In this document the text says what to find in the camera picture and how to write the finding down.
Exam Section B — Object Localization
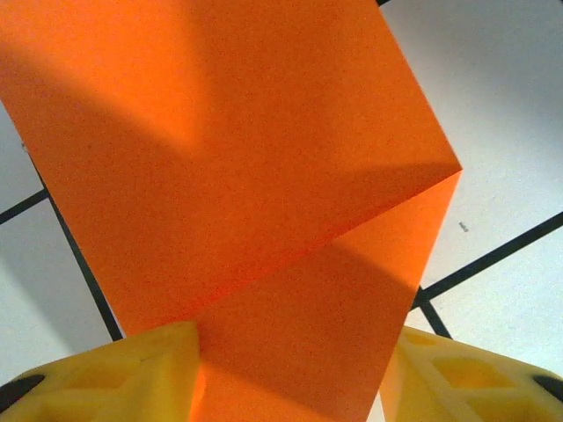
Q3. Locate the orange cloth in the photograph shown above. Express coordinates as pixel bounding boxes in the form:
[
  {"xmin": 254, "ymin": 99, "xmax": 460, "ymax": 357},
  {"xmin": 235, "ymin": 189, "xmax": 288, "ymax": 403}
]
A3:
[{"xmin": 0, "ymin": 0, "xmax": 464, "ymax": 422}]

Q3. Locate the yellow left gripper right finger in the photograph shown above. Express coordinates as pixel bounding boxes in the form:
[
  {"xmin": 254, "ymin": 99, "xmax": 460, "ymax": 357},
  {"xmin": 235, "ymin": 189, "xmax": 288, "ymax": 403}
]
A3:
[{"xmin": 379, "ymin": 325, "xmax": 563, "ymax": 422}]

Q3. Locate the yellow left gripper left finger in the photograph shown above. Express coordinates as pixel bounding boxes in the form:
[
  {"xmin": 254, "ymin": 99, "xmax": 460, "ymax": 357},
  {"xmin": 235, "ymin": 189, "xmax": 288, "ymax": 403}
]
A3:
[{"xmin": 0, "ymin": 320, "xmax": 201, "ymax": 422}]

